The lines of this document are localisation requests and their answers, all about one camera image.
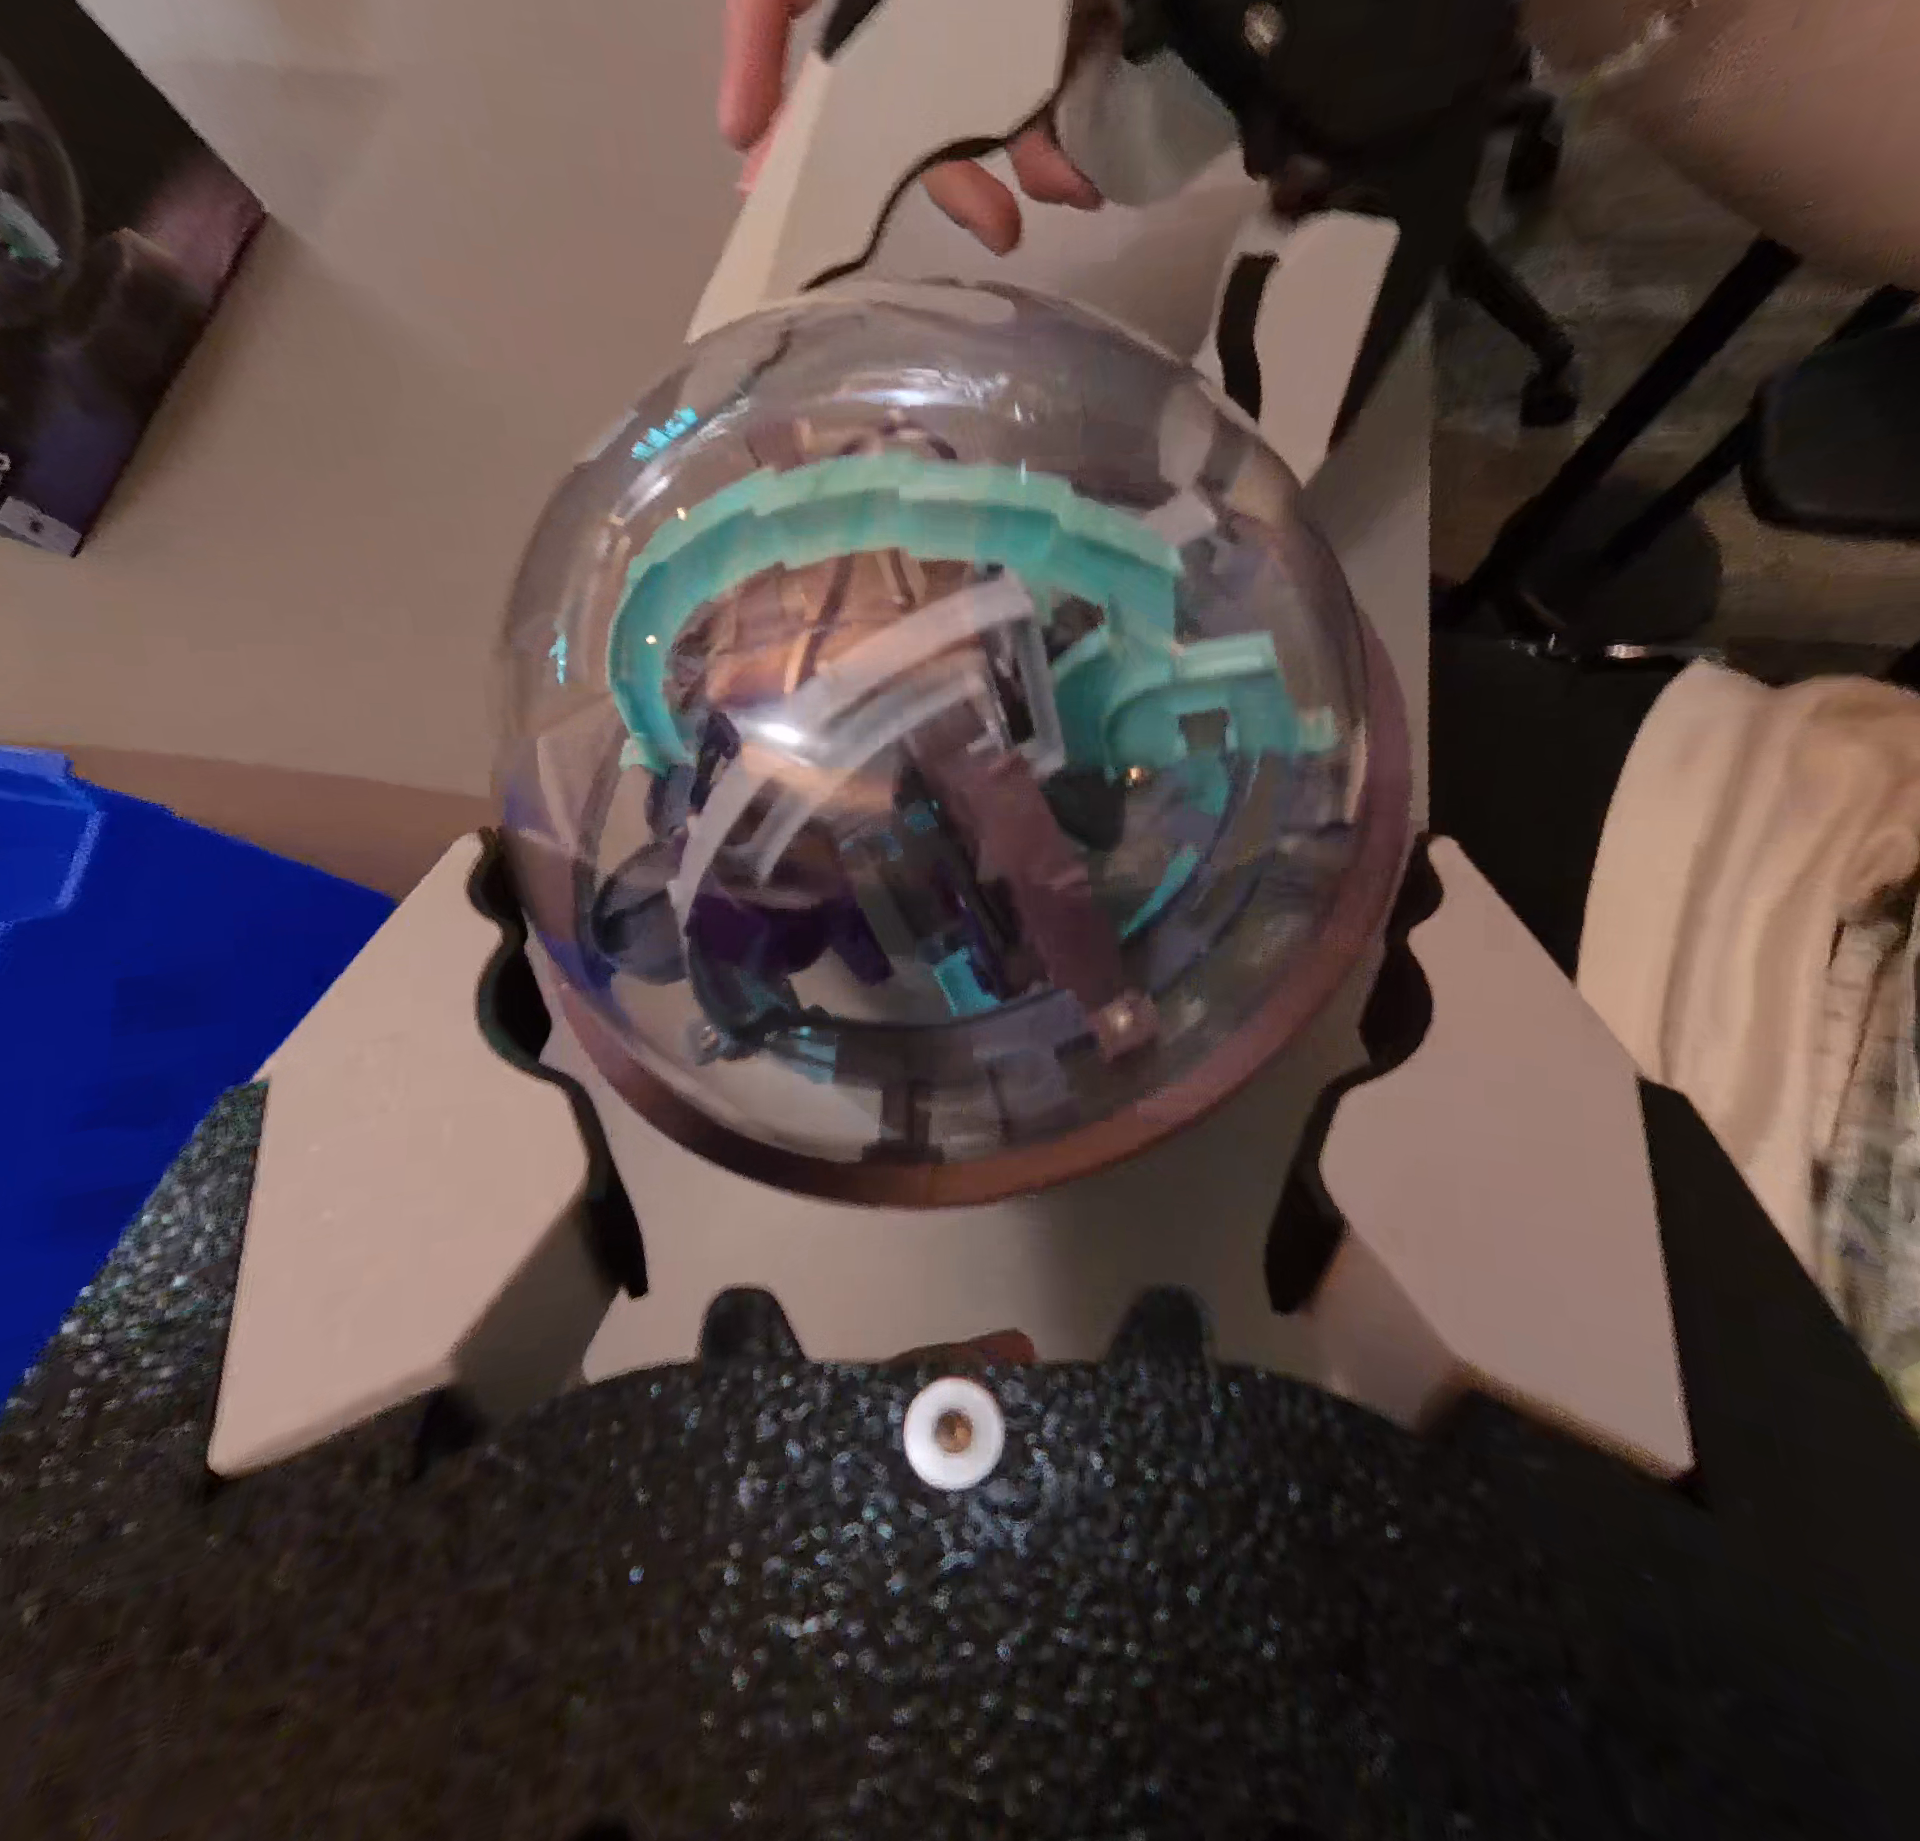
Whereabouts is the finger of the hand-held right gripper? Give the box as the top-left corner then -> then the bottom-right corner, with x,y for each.
685,0 -> 1086,348
1212,209 -> 1408,491

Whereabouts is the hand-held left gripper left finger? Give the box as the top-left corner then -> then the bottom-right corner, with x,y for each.
207,829 -> 649,1478

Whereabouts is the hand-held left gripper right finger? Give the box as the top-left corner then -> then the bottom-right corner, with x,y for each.
1267,834 -> 1696,1484

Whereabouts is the clear plastic maze ball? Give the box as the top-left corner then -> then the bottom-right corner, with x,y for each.
493,279 -> 1409,1209

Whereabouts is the dark maze ball box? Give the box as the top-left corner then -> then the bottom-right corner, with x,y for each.
0,0 -> 269,560

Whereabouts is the person's right hand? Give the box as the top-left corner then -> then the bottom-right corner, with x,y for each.
715,0 -> 1110,257

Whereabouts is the blue plastic bin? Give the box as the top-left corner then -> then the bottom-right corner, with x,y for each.
0,744 -> 401,1397

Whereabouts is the patterned cloth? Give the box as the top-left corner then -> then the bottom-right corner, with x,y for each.
1805,880 -> 1920,1406

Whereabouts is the white pearl bracelet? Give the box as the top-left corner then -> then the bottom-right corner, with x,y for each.
1576,0 -> 1788,94

